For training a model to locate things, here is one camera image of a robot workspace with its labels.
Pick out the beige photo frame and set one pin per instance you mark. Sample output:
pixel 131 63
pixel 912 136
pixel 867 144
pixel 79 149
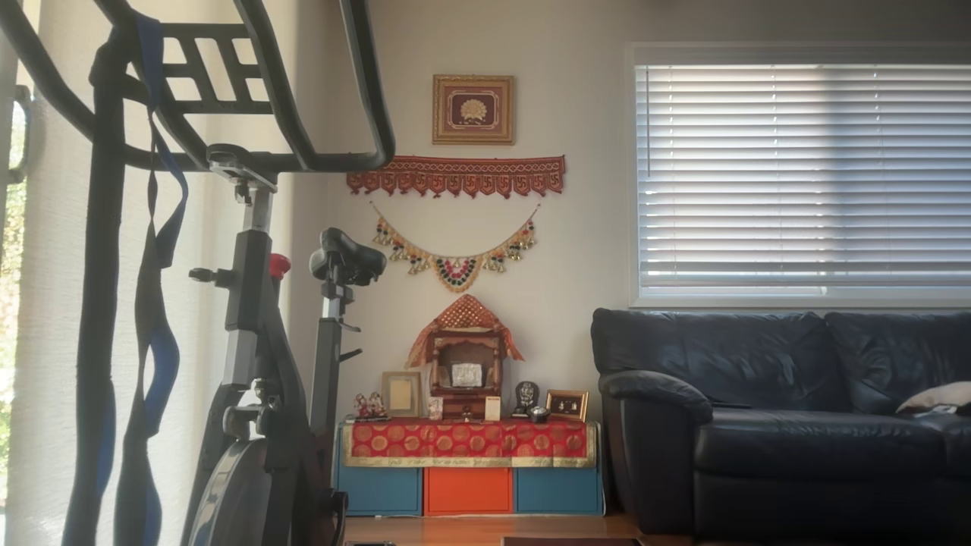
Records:
pixel 400 394

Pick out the small white picture card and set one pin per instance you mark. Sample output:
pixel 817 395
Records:
pixel 435 409
pixel 492 409

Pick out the gold framed wall picture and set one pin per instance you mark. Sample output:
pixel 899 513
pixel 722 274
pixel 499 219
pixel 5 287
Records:
pixel 473 110

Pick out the small black bowl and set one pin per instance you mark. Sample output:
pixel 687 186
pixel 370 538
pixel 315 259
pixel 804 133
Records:
pixel 538 415

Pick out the orange storage bin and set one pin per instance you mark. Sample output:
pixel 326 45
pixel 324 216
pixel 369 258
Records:
pixel 468 491

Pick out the red gold shrine cloth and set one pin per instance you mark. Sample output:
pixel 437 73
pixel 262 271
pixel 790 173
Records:
pixel 464 312

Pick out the blue storage bin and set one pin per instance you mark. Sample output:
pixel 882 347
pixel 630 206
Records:
pixel 379 491
pixel 557 491

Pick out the dark floor rug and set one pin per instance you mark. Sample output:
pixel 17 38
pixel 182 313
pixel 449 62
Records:
pixel 569 541

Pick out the colourful deity figurines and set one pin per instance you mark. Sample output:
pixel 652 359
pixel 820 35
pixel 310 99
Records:
pixel 370 407

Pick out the dark idol plaque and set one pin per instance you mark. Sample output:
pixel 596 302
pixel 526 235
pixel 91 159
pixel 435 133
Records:
pixel 525 396

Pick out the red embroidered wall valance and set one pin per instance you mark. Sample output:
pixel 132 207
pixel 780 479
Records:
pixel 455 174

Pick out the beaded wall garland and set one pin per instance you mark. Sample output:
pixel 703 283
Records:
pixel 455 271

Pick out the silver shrine plaque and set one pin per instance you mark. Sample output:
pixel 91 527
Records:
pixel 466 374

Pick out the white sheer curtain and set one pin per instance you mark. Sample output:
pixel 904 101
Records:
pixel 53 341

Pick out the red gold table runner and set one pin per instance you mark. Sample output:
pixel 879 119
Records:
pixel 466 442

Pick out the white window frame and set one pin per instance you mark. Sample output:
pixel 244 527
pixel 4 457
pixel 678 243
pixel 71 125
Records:
pixel 631 189

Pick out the black leather sofa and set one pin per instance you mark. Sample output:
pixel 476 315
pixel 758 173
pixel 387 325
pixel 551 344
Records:
pixel 758 447

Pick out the small wooden shrine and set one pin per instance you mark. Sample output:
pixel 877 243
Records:
pixel 464 406

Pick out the black grey exercise bike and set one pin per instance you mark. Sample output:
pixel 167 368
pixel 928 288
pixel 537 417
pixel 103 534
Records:
pixel 250 303

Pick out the gold photo frame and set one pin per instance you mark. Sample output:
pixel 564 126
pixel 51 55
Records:
pixel 567 405

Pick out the white cushion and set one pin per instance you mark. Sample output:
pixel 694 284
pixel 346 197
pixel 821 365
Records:
pixel 941 396

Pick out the white window blinds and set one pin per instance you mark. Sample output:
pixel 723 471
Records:
pixel 796 182

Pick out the blue black resistance band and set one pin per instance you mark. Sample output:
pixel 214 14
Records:
pixel 152 341

